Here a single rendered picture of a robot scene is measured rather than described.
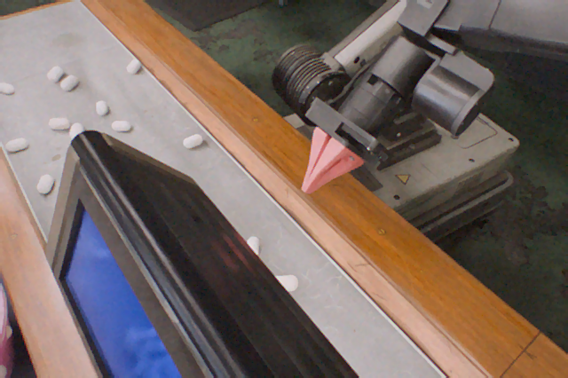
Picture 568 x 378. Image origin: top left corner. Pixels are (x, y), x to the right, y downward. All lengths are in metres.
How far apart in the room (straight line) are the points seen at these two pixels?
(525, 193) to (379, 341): 1.40
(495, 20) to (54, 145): 0.69
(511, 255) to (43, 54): 1.52
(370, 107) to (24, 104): 0.69
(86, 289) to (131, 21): 0.92
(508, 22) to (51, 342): 0.58
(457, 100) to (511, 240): 1.26
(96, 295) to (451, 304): 0.43
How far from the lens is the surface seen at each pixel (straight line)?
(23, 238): 0.65
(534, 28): 0.45
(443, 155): 1.13
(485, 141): 1.22
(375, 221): 0.57
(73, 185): 0.18
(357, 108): 0.46
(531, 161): 2.00
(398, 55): 0.47
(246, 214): 0.60
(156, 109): 0.81
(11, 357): 0.65
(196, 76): 0.84
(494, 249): 1.61
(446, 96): 0.44
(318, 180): 0.48
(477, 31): 0.45
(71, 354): 0.54
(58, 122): 0.82
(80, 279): 0.19
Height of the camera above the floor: 1.22
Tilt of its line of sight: 50 degrees down
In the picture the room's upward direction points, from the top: straight up
